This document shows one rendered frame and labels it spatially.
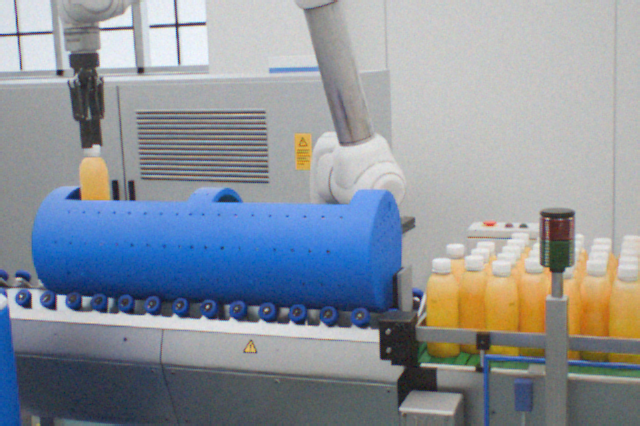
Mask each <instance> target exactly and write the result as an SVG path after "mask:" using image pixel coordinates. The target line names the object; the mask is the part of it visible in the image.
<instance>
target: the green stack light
mask: <svg viewBox="0 0 640 426"><path fill-rule="evenodd" d="M539 265H540V266H541V267H544V268H550V269H567V268H572V267H574V266H575V265H576V238H574V239H572V240H566V241H550V240H544V239H541V238H539Z"/></svg>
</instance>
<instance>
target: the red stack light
mask: <svg viewBox="0 0 640 426"><path fill-rule="evenodd" d="M539 237H540V238H541V239H544V240H550V241H566V240H572V239H574V238H575V237H576V216H574V217H572V218H567V219H549V218H543V217H541V216H539Z"/></svg>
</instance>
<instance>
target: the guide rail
mask: <svg viewBox="0 0 640 426"><path fill-rule="evenodd" d="M478 331H481V332H490V345H491V346H507V347H523V348H539V349H545V334H538V333H521V332H504V331H486V330H469V329H452V328H434V327H417V341H427V342H444V343H459V344H475V345H476V333H477V332H478ZM569 350H571V351H587V352H603V353H618V354H634V355H640V339H624V338H607V337H590V336H573V335H569Z"/></svg>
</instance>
